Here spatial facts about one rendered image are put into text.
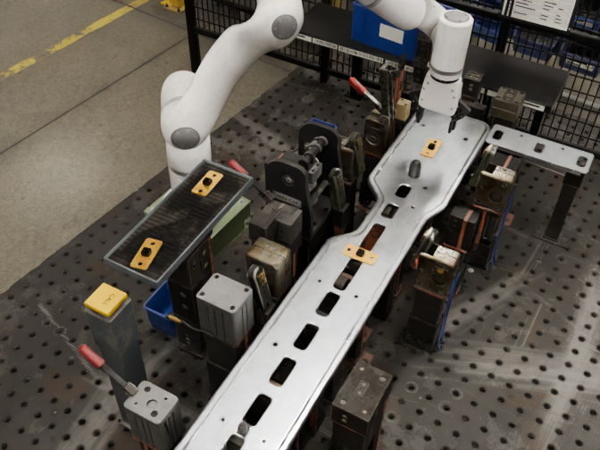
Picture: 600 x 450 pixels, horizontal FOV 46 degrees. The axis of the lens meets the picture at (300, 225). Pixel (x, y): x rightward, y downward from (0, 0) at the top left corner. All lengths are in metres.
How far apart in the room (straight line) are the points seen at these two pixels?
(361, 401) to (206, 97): 0.81
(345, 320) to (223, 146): 1.08
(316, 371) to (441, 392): 0.46
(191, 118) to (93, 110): 2.25
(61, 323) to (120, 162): 1.67
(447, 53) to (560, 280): 0.77
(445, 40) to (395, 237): 0.49
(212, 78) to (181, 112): 0.11
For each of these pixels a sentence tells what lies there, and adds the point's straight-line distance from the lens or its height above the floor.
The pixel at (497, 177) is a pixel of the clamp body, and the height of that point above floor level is 1.04.
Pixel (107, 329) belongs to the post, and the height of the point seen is 1.12.
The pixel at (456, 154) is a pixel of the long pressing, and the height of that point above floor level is 1.00.
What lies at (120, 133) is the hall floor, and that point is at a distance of 3.77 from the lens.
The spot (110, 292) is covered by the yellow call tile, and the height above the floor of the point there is 1.16.
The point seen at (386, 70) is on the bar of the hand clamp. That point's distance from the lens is 1.93.
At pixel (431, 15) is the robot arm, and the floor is 1.37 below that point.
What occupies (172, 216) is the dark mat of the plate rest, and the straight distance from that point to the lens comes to 1.58.
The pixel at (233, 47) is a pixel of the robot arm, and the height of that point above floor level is 1.38.
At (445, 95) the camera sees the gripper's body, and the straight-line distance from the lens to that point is 1.89.
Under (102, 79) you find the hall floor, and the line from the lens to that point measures 4.20.
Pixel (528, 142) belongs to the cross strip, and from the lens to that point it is 2.13.
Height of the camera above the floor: 2.25
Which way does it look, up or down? 45 degrees down
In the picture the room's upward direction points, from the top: 1 degrees clockwise
